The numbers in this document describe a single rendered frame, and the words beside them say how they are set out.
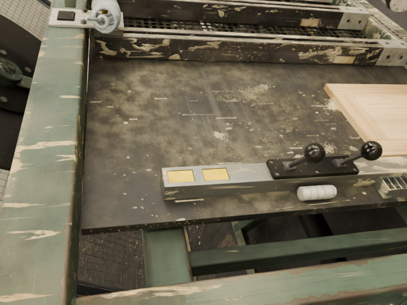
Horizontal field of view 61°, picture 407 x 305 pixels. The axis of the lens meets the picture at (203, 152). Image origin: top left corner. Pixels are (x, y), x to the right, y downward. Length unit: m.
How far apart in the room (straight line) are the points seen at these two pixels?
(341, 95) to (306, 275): 0.65
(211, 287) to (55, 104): 0.45
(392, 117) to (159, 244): 0.75
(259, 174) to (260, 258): 0.16
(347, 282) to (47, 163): 0.52
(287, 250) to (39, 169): 0.48
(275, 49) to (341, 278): 0.77
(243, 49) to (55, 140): 0.68
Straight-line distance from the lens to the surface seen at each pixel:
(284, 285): 0.58
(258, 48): 1.16
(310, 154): 0.64
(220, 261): 0.69
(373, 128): 1.03
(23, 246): 0.53
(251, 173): 0.71
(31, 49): 1.68
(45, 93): 0.78
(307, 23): 1.55
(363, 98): 1.15
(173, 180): 0.67
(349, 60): 1.35
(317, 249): 0.77
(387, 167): 0.89
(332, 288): 0.61
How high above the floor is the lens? 2.03
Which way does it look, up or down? 38 degrees down
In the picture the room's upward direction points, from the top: 58 degrees counter-clockwise
